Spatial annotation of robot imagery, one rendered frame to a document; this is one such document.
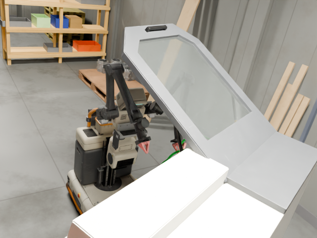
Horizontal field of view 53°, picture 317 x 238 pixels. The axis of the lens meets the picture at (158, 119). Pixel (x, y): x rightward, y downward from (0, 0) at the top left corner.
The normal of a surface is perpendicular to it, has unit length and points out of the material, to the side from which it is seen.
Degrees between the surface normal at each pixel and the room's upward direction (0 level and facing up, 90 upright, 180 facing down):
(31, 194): 0
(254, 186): 0
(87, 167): 90
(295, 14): 90
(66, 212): 0
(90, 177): 90
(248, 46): 90
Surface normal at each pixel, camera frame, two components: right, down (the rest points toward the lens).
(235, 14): -0.84, 0.11
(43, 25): 0.58, 0.45
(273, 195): 0.16, -0.88
